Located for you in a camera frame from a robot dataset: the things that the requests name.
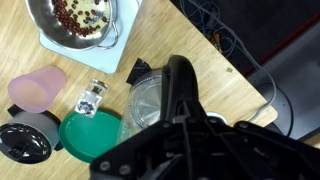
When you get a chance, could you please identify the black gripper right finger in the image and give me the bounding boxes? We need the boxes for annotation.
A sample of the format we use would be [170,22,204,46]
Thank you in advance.
[189,109,320,180]

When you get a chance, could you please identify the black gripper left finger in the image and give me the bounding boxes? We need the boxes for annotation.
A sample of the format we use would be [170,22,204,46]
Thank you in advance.
[89,99,194,180]

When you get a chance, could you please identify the glass electric kettle black handle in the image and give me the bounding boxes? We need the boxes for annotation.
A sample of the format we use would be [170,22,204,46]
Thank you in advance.
[116,54,214,144]

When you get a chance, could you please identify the green plastic plate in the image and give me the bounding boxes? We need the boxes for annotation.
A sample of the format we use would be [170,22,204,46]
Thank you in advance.
[58,109,132,165]

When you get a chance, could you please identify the small glass jar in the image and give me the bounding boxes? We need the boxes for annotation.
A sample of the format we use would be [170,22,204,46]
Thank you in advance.
[74,78,110,120]

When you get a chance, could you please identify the black low platform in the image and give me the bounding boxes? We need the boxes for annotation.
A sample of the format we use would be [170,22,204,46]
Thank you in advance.
[245,19,320,142]

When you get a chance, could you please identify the black plastic tag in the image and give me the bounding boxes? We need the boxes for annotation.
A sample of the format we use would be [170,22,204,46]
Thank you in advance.
[125,57,153,85]

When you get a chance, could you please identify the white kitchen scale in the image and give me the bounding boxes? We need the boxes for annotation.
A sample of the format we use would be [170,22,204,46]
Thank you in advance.
[38,0,143,75]

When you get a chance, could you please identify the pink plastic cup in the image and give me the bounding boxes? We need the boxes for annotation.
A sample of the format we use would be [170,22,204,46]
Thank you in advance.
[7,65,68,115]

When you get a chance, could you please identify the stainless steel pot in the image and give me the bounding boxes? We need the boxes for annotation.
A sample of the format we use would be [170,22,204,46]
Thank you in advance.
[25,0,120,52]

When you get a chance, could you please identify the red beans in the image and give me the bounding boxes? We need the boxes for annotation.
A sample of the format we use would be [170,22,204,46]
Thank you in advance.
[50,0,110,38]

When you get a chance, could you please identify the grey power cable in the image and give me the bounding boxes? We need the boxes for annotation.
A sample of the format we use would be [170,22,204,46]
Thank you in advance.
[179,0,278,124]

